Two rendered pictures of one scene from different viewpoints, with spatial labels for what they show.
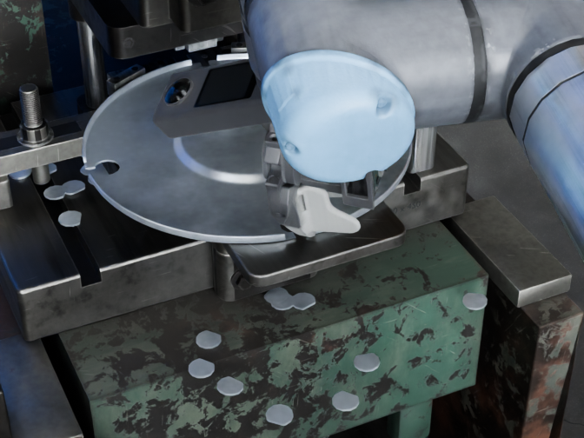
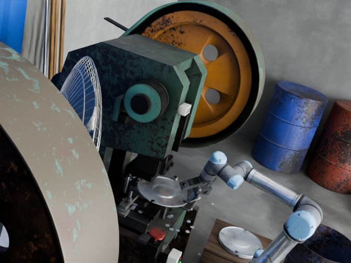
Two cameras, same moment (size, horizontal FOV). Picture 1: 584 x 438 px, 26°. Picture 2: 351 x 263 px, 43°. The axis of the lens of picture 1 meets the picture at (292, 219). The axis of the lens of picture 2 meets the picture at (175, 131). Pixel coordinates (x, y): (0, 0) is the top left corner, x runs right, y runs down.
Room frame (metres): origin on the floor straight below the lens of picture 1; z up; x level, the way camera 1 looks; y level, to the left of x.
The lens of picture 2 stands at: (-0.38, 1.69, 2.00)
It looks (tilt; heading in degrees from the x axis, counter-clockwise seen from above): 22 degrees down; 309
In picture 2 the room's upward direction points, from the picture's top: 15 degrees clockwise
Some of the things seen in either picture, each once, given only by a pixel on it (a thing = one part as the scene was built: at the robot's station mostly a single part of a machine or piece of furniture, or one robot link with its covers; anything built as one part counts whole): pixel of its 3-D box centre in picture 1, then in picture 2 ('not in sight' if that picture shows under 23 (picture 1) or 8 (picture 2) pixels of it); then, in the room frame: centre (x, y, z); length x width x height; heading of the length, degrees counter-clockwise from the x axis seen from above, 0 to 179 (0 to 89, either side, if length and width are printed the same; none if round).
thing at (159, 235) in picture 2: not in sight; (155, 239); (0.70, 0.30, 0.72); 0.07 x 0.06 x 0.08; 25
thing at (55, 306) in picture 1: (199, 165); (138, 199); (1.04, 0.09, 0.68); 0.45 x 0.30 x 0.06; 115
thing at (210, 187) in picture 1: (248, 138); (164, 191); (0.93, 0.04, 0.78); 0.29 x 0.29 x 0.01
